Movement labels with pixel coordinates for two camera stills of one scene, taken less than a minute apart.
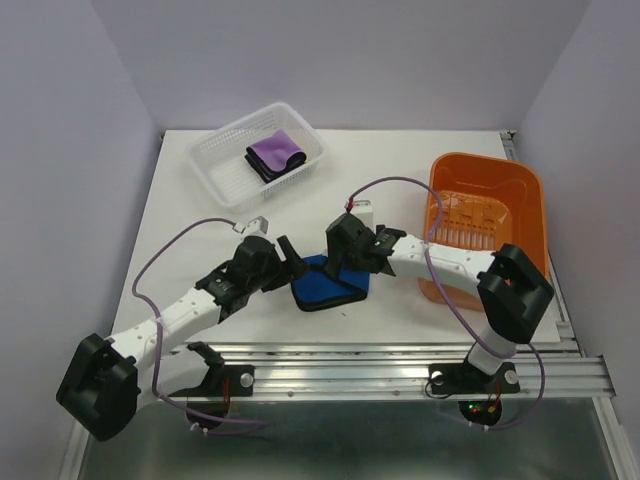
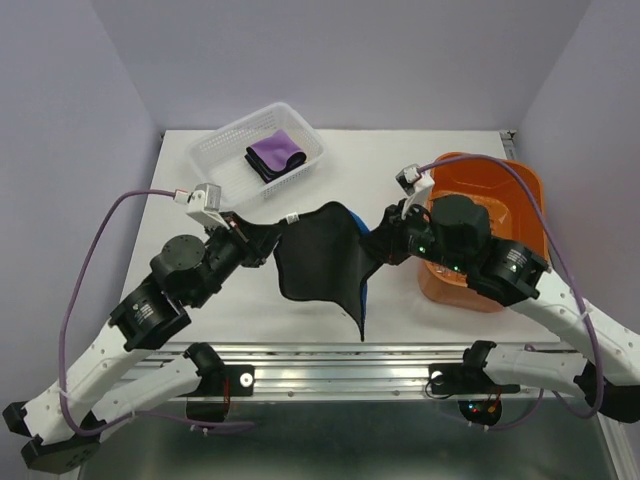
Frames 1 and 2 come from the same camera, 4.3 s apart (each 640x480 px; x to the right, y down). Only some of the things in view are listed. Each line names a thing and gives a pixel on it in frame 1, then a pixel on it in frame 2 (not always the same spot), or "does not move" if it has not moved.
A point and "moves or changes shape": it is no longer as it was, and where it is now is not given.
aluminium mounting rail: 548,370 does not move
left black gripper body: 273,275 -> 235,246
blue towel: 315,289 moves or changes shape
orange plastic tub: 487,201 does not move
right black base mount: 479,394 does not move
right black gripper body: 333,254 -> 412,235
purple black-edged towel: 274,156 does not move
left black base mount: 211,395 does not move
